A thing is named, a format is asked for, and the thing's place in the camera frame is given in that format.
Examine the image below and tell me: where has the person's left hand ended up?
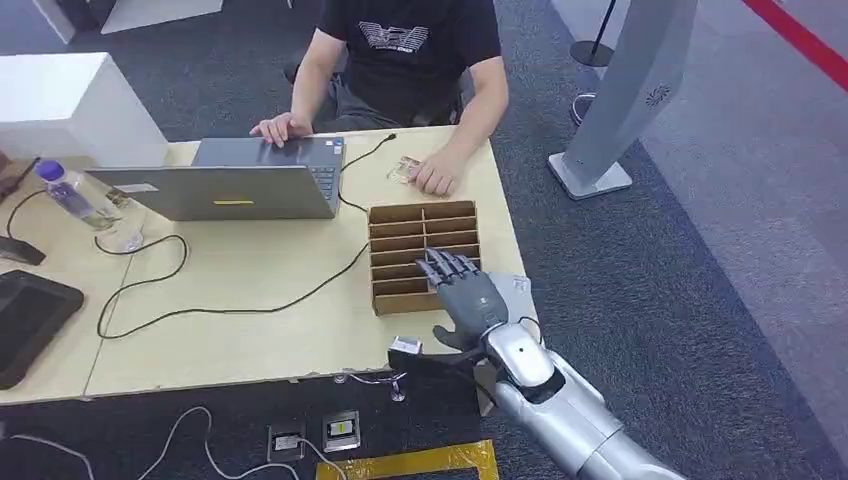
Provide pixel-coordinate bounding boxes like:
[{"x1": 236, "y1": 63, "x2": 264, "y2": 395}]
[{"x1": 409, "y1": 150, "x2": 466, "y2": 199}]

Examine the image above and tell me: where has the person's right hand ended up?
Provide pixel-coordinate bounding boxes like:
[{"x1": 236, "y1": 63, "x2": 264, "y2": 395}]
[{"x1": 249, "y1": 111, "x2": 315, "y2": 149}]

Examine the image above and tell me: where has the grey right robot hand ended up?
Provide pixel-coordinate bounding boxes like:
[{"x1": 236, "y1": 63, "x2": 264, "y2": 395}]
[{"x1": 415, "y1": 248, "x2": 511, "y2": 353}]

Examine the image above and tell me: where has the clear sleeved card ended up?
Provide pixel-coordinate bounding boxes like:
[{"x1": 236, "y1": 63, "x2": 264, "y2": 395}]
[{"x1": 386, "y1": 156, "x2": 423, "y2": 185}]

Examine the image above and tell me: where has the grey card reader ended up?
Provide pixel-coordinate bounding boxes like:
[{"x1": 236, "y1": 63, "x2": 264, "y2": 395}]
[{"x1": 488, "y1": 270, "x2": 539, "y2": 327}]

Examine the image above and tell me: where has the wooden card box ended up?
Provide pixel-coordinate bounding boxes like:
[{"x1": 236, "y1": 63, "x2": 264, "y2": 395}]
[{"x1": 366, "y1": 199, "x2": 482, "y2": 317}]

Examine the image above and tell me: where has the grey laptop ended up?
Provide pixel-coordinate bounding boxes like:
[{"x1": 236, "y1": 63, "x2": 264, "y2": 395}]
[{"x1": 86, "y1": 136, "x2": 346, "y2": 223}]

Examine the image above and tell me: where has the person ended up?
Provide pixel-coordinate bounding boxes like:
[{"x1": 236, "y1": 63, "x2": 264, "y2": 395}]
[{"x1": 249, "y1": 0, "x2": 511, "y2": 199}]

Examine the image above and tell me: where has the yellow floor tape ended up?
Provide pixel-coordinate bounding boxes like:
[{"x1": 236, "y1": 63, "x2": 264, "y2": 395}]
[{"x1": 314, "y1": 439, "x2": 500, "y2": 480}]

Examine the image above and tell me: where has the white panel furniture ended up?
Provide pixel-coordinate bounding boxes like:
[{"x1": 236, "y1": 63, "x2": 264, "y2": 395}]
[{"x1": 33, "y1": 0, "x2": 225, "y2": 45}]

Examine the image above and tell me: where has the silver floor socket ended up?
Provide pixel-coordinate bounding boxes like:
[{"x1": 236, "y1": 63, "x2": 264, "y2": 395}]
[{"x1": 321, "y1": 409, "x2": 362, "y2": 454}]

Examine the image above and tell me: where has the grey kiosk stand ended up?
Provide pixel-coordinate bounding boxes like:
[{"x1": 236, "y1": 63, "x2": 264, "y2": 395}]
[{"x1": 547, "y1": 0, "x2": 699, "y2": 202}]

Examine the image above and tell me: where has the clear water bottle purple cap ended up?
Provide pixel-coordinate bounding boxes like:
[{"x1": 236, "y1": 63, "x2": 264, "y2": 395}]
[{"x1": 34, "y1": 159, "x2": 145, "y2": 255}]

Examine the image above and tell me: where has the white cabinet block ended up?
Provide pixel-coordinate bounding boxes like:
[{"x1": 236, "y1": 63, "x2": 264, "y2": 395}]
[{"x1": 0, "y1": 52, "x2": 170, "y2": 169}]

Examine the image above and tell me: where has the dark floor socket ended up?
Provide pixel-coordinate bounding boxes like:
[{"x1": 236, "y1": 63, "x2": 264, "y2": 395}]
[{"x1": 266, "y1": 421, "x2": 307, "y2": 464}]

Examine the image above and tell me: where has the black tablet pad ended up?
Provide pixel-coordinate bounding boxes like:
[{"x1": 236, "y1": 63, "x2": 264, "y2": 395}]
[{"x1": 0, "y1": 269, "x2": 86, "y2": 391}]

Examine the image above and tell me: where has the red barrier belt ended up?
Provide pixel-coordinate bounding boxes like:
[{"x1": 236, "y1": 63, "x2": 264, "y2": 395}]
[{"x1": 741, "y1": 0, "x2": 848, "y2": 93}]

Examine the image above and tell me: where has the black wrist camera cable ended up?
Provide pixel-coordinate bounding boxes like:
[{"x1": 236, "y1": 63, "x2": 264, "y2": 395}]
[{"x1": 513, "y1": 315, "x2": 547, "y2": 348}]

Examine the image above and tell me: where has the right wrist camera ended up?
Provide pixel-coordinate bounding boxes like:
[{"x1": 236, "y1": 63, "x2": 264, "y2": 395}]
[{"x1": 386, "y1": 335, "x2": 492, "y2": 384}]

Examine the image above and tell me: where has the clear wire hook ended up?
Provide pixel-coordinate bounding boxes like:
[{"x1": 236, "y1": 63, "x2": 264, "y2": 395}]
[{"x1": 333, "y1": 370, "x2": 409, "y2": 404}]

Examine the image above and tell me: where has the white cable loop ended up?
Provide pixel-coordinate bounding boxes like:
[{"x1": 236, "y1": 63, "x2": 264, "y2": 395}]
[{"x1": 568, "y1": 91, "x2": 599, "y2": 128}]

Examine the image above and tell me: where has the long black cable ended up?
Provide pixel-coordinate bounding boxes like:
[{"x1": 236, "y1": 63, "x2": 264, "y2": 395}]
[{"x1": 95, "y1": 133, "x2": 398, "y2": 341}]

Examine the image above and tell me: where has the black stanchion post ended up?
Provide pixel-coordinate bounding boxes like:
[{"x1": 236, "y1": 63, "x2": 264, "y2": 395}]
[{"x1": 568, "y1": 0, "x2": 618, "y2": 69}]

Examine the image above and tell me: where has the thin black cable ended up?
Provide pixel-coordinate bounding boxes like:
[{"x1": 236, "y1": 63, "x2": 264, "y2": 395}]
[{"x1": 5, "y1": 189, "x2": 49, "y2": 241}]

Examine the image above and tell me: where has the white floor cable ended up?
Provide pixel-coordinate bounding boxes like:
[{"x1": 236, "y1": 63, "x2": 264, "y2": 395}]
[
  {"x1": 0, "y1": 433, "x2": 97, "y2": 480},
  {"x1": 132, "y1": 405, "x2": 348, "y2": 480}
]

